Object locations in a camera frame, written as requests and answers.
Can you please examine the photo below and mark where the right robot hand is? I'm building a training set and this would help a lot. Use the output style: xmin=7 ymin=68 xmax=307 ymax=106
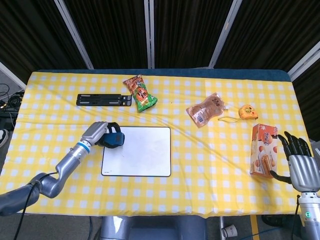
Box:
xmin=269 ymin=131 xmax=320 ymax=194

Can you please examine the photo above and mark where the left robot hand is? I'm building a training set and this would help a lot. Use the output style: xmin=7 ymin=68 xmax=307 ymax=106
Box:
xmin=81 ymin=121 xmax=120 ymax=147

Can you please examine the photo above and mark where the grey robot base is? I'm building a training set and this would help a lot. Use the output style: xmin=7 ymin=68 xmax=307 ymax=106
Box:
xmin=99 ymin=216 xmax=208 ymax=240

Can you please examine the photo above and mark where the white rectangular board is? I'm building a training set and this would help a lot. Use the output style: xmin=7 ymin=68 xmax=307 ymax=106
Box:
xmin=100 ymin=126 xmax=173 ymax=178

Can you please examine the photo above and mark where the orange biscuit box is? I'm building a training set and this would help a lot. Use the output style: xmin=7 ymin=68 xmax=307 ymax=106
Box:
xmin=249 ymin=123 xmax=280 ymax=179

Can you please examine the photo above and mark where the orange green snack bag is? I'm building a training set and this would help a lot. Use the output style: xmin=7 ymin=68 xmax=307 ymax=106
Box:
xmin=122 ymin=73 xmax=159 ymax=113

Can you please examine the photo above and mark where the orange tape measure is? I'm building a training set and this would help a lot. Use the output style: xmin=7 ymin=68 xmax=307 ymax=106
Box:
xmin=217 ymin=104 xmax=259 ymax=124

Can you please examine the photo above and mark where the yellow checkered tablecloth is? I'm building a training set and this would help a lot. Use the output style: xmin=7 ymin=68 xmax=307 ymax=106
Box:
xmin=0 ymin=71 xmax=320 ymax=218

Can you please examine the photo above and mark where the brown snack pouch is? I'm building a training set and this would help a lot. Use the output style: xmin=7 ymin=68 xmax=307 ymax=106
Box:
xmin=185 ymin=92 xmax=229 ymax=129

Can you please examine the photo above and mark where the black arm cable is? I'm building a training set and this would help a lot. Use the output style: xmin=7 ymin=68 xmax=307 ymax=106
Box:
xmin=17 ymin=171 xmax=59 ymax=240

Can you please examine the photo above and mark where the black cable bundle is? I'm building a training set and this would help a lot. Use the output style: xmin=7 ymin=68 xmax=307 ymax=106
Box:
xmin=0 ymin=83 xmax=25 ymax=127

